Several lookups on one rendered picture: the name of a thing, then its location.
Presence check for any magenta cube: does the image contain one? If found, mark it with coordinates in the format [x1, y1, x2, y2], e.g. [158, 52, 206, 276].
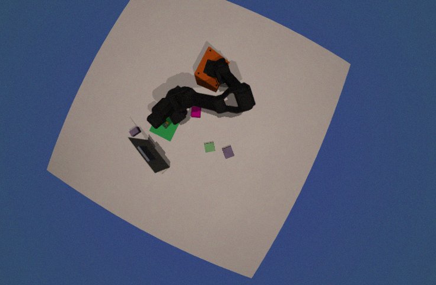
[191, 107, 201, 118]

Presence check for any green square patch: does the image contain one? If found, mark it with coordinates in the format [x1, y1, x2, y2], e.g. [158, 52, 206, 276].
[149, 117, 179, 141]

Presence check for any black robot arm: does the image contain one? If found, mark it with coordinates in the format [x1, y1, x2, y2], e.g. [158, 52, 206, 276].
[152, 58, 256, 125]

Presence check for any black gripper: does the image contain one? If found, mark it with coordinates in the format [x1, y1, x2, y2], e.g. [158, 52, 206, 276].
[147, 114, 167, 129]

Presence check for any small green block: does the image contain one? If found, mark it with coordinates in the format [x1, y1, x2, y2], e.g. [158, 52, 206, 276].
[204, 142, 215, 153]

